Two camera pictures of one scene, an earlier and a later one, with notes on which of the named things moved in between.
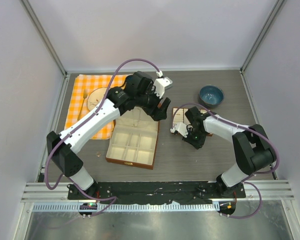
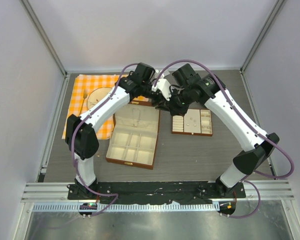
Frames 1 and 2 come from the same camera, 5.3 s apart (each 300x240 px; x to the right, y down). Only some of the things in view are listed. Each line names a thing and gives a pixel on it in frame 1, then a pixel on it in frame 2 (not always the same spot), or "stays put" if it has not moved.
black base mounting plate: [159, 191] stays put
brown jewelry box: [133, 139] stays put
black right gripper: [198, 144] to [174, 109]
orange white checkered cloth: [78, 108] stays put
